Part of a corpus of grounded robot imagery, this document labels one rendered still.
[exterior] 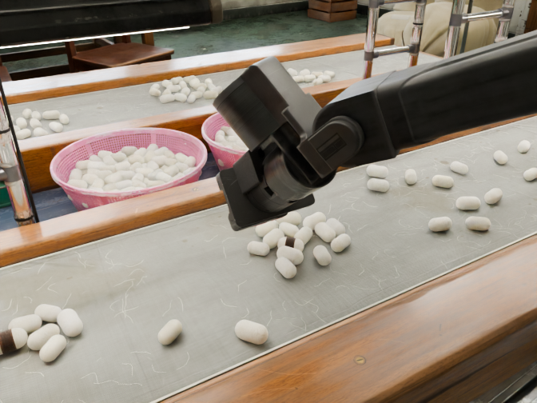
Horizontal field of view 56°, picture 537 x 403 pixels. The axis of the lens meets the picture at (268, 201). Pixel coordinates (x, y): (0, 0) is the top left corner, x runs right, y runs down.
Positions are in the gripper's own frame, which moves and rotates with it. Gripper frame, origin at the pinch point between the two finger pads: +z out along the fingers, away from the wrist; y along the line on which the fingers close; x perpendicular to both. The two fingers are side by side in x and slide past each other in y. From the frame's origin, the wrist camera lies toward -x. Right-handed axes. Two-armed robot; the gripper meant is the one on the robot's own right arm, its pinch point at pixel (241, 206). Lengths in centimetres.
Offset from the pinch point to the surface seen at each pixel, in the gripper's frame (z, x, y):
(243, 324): -6.6, 13.1, 7.1
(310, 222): 3.9, 4.5, -10.8
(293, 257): -0.3, 8.2, -4.4
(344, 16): 388, -233, -366
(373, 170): 10.6, -0.9, -29.8
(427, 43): 171, -90, -233
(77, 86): 65, -49, 4
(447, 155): 11.8, 0.1, -48.2
